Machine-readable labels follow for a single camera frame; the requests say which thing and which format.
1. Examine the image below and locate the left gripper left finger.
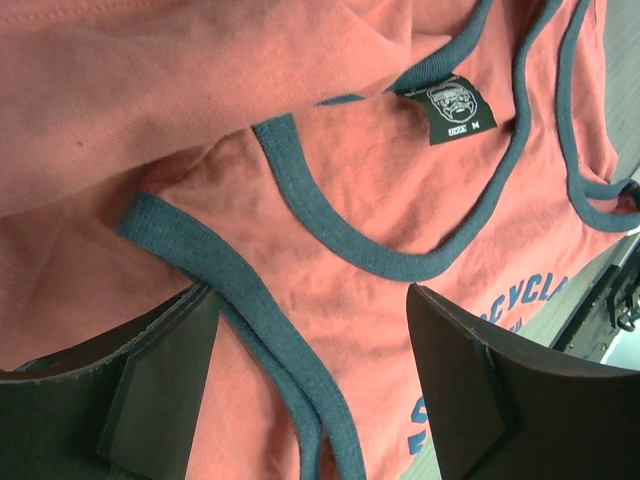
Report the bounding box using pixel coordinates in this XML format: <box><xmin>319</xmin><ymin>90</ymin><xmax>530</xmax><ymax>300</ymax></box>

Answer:
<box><xmin>1</xmin><ymin>283</ymin><xmax>219</xmax><ymax>479</ymax></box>

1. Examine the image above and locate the red tank top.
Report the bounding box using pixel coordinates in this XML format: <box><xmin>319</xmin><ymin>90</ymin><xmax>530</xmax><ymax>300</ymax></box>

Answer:
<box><xmin>1</xmin><ymin>1</ymin><xmax>639</xmax><ymax>479</ymax></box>

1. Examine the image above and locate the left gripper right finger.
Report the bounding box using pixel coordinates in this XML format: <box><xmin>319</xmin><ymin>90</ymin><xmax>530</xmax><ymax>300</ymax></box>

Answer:
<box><xmin>406</xmin><ymin>284</ymin><xmax>639</xmax><ymax>479</ymax></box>

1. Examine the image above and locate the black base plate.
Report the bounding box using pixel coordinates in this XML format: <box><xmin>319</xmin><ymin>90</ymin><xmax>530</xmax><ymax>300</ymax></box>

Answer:
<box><xmin>551</xmin><ymin>234</ymin><xmax>639</xmax><ymax>363</ymax></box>

